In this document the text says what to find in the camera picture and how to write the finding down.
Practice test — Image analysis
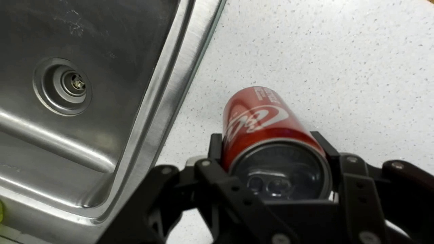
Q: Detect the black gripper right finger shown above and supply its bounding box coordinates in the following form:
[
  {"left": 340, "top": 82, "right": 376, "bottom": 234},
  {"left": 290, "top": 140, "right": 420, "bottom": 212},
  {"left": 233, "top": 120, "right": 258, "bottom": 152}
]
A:
[{"left": 310, "top": 131, "right": 434, "bottom": 244}]

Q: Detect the red cola can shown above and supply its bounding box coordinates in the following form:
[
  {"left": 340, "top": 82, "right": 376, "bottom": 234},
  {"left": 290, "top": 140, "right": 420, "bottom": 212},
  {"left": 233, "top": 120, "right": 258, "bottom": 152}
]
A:
[{"left": 221, "top": 86, "right": 335, "bottom": 204}]

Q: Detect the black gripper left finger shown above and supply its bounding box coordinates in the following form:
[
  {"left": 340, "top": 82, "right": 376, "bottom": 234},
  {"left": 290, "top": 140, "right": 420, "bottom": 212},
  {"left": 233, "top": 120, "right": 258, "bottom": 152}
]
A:
[{"left": 96, "top": 132, "right": 290, "bottom": 244}]

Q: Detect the stainless steel double sink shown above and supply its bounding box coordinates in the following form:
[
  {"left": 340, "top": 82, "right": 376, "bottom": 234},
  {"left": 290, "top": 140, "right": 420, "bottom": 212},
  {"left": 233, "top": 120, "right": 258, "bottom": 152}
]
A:
[{"left": 0, "top": 0, "right": 228, "bottom": 244}]

